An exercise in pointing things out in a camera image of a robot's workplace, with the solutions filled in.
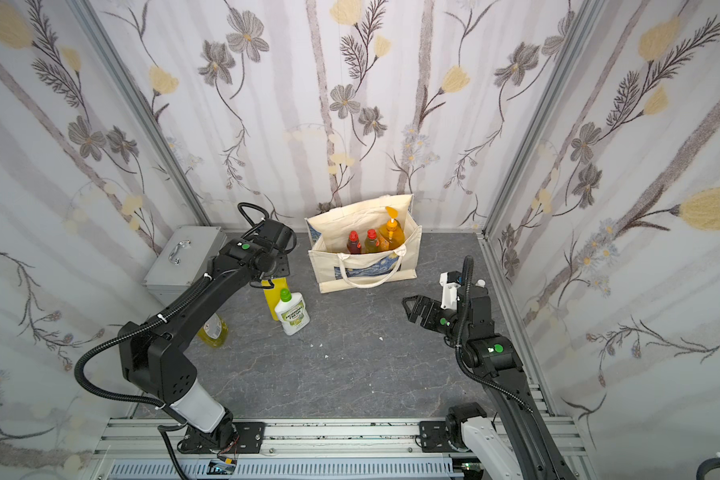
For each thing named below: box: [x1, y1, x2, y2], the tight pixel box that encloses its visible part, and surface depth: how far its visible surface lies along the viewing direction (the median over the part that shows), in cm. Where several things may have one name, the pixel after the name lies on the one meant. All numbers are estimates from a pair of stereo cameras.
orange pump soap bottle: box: [378, 206, 406, 252], surface depth 98 cm
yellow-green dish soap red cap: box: [364, 228, 380, 253], surface depth 98 cm
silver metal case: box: [142, 225, 227, 306], surface depth 93 cm
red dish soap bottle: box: [347, 230, 362, 255], surface depth 97 cm
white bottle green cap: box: [274, 288, 310, 336], surface depth 87 cm
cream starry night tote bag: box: [306, 194, 423, 294], surface depth 95 cm
